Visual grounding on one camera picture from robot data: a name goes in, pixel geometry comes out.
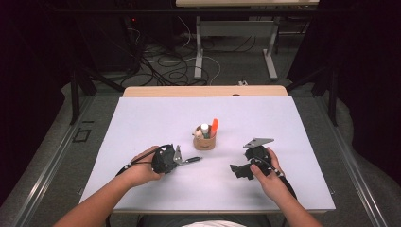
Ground orange highlighter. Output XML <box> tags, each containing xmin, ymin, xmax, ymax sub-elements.
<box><xmin>210</xmin><ymin>117</ymin><xmax>219</xmax><ymax>138</ymax></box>

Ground white floor cable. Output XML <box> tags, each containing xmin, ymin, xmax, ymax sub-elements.
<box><xmin>148</xmin><ymin>15</ymin><xmax>222</xmax><ymax>86</ymax></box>

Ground person's right hand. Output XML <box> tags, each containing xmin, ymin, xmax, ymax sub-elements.
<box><xmin>250</xmin><ymin>147</ymin><xmax>296</xmax><ymax>208</ymax></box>

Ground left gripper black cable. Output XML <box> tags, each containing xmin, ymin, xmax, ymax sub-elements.
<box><xmin>115</xmin><ymin>144</ymin><xmax>173</xmax><ymax>178</ymax></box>

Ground grey metal floor rail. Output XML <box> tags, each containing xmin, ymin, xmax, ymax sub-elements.
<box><xmin>11</xmin><ymin>96</ymin><xmax>96</xmax><ymax>227</ymax></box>
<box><xmin>315</xmin><ymin>96</ymin><xmax>390</xmax><ymax>227</ymax></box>

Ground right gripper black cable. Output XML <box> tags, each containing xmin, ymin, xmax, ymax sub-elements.
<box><xmin>252</xmin><ymin>155</ymin><xmax>298</xmax><ymax>201</ymax></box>

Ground black pen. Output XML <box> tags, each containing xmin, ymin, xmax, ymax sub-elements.
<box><xmin>182</xmin><ymin>156</ymin><xmax>203</xmax><ymax>166</ymax></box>

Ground dark curtain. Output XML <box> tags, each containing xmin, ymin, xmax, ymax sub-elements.
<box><xmin>288</xmin><ymin>0</ymin><xmax>401</xmax><ymax>192</ymax></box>
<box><xmin>0</xmin><ymin>0</ymin><xmax>74</xmax><ymax>207</ymax></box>

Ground black computer cabinet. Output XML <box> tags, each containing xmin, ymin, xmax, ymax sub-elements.
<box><xmin>75</xmin><ymin>12</ymin><xmax>144</xmax><ymax>73</ymax></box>

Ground black floor socket frame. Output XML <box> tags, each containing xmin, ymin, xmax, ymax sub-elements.
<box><xmin>72</xmin><ymin>128</ymin><xmax>93</xmax><ymax>144</ymax></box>

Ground wooden pen holder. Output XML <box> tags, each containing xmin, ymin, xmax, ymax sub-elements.
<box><xmin>192</xmin><ymin>124</ymin><xmax>218</xmax><ymax>151</ymax></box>

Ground person's left hand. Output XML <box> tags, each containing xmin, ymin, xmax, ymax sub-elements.
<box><xmin>127</xmin><ymin>145</ymin><xmax>166</xmax><ymax>188</ymax></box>

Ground person's white shirt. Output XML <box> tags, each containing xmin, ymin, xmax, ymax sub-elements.
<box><xmin>183</xmin><ymin>219</ymin><xmax>248</xmax><ymax>227</ymax></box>

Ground black metal crossbar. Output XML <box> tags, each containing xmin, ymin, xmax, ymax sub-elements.
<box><xmin>51</xmin><ymin>7</ymin><xmax>320</xmax><ymax>15</ymax></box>

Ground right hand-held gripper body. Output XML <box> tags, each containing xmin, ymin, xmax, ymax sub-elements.
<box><xmin>242</xmin><ymin>137</ymin><xmax>275</xmax><ymax>173</ymax></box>

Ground bundle of black floor cables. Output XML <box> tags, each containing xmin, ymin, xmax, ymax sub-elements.
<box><xmin>126</xmin><ymin>27</ymin><xmax>257</xmax><ymax>88</ymax></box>

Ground black metal stand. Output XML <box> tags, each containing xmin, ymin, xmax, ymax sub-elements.
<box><xmin>285</xmin><ymin>64</ymin><xmax>340</xmax><ymax>128</ymax></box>
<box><xmin>68</xmin><ymin>61</ymin><xmax>127</xmax><ymax>126</ymax></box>

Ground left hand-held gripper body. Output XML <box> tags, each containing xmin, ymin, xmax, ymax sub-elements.
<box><xmin>151</xmin><ymin>144</ymin><xmax>184</xmax><ymax>175</ymax></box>

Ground wooden table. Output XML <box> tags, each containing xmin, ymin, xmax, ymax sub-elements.
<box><xmin>122</xmin><ymin>84</ymin><xmax>289</xmax><ymax>98</ymax></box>

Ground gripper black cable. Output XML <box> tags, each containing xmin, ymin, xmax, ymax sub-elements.
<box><xmin>115</xmin><ymin>144</ymin><xmax>173</xmax><ymax>178</ymax></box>
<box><xmin>252</xmin><ymin>155</ymin><xmax>298</xmax><ymax>201</ymax></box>

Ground desk with white metal legs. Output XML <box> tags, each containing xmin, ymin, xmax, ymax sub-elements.
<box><xmin>175</xmin><ymin>0</ymin><xmax>320</xmax><ymax>80</ymax></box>

